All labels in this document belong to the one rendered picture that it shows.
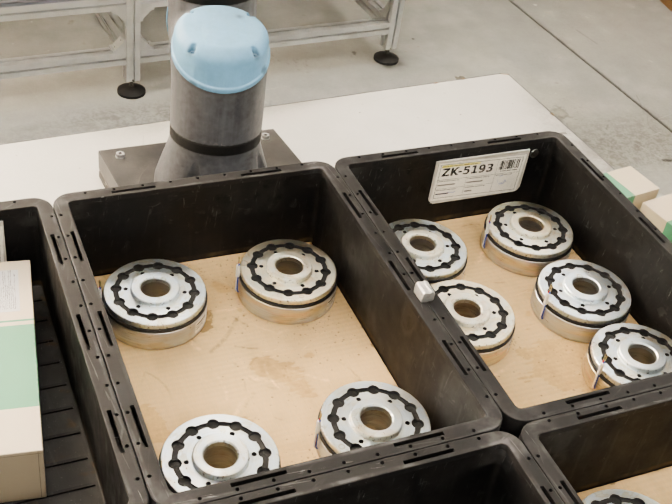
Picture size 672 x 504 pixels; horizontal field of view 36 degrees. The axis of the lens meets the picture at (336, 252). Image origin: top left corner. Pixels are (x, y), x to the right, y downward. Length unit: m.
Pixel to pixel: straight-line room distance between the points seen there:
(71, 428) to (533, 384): 0.45
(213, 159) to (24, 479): 0.54
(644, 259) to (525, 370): 0.19
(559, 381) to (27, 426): 0.52
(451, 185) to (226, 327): 0.33
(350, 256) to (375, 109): 0.64
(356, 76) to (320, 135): 1.64
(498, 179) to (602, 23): 2.69
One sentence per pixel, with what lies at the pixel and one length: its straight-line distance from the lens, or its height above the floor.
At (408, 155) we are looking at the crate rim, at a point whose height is 0.93.
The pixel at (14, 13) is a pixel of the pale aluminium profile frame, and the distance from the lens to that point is 2.85.
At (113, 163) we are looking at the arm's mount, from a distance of 1.44.
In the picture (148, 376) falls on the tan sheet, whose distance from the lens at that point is 1.01.
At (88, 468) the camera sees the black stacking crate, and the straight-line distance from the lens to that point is 0.94.
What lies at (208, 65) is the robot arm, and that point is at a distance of 1.24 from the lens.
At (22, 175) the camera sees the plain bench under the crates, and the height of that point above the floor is 0.70.
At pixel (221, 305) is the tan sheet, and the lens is 1.09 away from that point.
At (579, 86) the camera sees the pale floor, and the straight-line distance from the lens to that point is 3.46.
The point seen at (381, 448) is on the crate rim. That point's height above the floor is 0.93.
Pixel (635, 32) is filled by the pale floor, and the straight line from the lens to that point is 3.92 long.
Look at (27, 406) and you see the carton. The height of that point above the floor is 0.89.
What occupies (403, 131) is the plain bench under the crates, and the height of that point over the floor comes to 0.70.
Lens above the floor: 1.56
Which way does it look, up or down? 38 degrees down
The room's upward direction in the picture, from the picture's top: 9 degrees clockwise
